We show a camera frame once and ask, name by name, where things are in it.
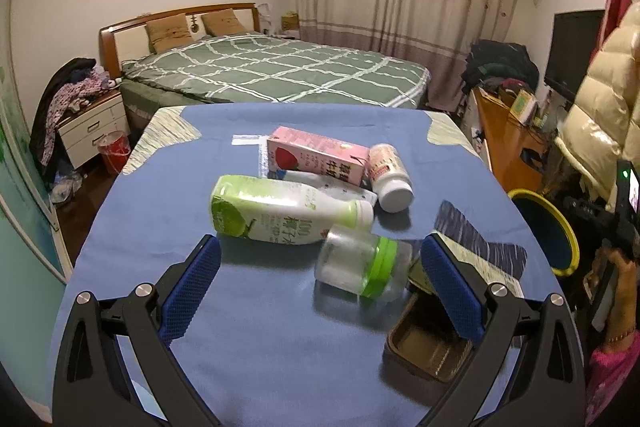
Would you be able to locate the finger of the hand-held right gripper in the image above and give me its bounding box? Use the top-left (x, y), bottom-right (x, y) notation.
top-left (564, 196), bottom-right (621, 233)

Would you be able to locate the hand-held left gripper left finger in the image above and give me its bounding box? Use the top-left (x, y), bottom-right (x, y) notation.
top-left (52, 234), bottom-right (223, 427)

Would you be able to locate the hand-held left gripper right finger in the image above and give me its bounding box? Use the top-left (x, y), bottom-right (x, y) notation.
top-left (421, 233), bottom-right (587, 427)

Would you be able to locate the yellow rimmed blue bin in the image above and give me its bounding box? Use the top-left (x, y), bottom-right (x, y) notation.
top-left (507, 189), bottom-right (581, 278)

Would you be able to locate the brown plastic tray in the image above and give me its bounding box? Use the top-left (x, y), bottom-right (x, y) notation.
top-left (384, 292), bottom-right (473, 383)

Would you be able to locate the clear jar with green lid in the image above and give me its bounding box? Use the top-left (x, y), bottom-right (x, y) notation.
top-left (314, 224), bottom-right (413, 299)

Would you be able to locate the green and white bottle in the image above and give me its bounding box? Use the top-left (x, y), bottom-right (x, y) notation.
top-left (209, 174), bottom-right (375, 246)

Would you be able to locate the white pill bottle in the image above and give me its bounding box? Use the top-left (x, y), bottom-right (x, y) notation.
top-left (367, 143), bottom-right (415, 212)

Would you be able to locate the pink milk carton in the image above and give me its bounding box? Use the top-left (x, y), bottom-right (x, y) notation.
top-left (266, 126), bottom-right (368, 186)

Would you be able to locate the person's right hand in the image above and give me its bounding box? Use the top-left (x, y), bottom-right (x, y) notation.
top-left (602, 249), bottom-right (640, 342)

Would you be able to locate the cream puffer jacket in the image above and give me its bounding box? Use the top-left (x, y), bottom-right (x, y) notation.
top-left (555, 2), bottom-right (640, 212)

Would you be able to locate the wooden desk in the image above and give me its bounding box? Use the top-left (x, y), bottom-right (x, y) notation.
top-left (472, 87), bottom-right (566, 195)

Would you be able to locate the green box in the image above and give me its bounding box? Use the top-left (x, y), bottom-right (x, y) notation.
top-left (509, 89), bottom-right (538, 128)

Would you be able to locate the red bucket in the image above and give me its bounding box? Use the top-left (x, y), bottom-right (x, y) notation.
top-left (97, 130), bottom-right (132, 174)

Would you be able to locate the black television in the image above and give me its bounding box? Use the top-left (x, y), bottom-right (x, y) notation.
top-left (544, 9), bottom-right (606, 100)

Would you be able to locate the clear plastic bags pile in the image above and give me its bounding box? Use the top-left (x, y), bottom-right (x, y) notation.
top-left (50, 172), bottom-right (83, 205)

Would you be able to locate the dark clothes pile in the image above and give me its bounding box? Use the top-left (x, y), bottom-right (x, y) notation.
top-left (460, 39), bottom-right (541, 95)

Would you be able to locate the sliding wardrobe door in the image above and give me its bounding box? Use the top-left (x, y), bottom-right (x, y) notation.
top-left (0, 0), bottom-right (68, 427)

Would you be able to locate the red hanging garment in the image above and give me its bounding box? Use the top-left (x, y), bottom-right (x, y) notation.
top-left (607, 0), bottom-right (631, 38)

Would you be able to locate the white nightstand with clothes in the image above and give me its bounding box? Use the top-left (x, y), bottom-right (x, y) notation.
top-left (28, 57), bottom-right (121, 180)

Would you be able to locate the green checked bedspread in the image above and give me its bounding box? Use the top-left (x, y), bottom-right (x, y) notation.
top-left (121, 34), bottom-right (432, 109)

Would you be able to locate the brown pillow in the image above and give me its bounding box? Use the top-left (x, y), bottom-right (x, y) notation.
top-left (145, 18), bottom-right (193, 54)
top-left (201, 8), bottom-right (248, 38)

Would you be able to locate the wooden bed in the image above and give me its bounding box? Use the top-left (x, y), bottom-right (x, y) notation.
top-left (98, 3), bottom-right (432, 128)

